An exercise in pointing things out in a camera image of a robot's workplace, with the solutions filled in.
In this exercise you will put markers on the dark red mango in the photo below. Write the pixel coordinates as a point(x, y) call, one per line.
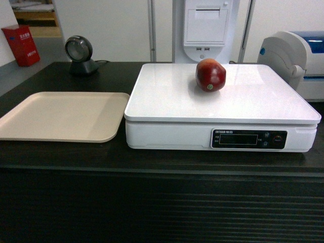
point(210, 75)

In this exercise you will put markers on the white checkout scale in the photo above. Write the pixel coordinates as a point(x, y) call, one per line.
point(256, 110)

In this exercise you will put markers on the black checkout counter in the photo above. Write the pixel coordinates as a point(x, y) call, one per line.
point(108, 192)

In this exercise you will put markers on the beige plastic tray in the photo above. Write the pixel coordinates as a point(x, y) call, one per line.
point(89, 117)

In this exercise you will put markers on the white receipt printer kiosk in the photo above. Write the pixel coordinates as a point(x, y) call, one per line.
point(203, 29)

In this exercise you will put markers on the black round barcode scanner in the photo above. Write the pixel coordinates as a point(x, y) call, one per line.
point(79, 50)

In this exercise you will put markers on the white blue label printer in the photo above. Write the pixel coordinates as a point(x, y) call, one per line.
point(297, 57)

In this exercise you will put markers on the red fire extinguisher box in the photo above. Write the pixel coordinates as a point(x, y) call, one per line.
point(22, 45)

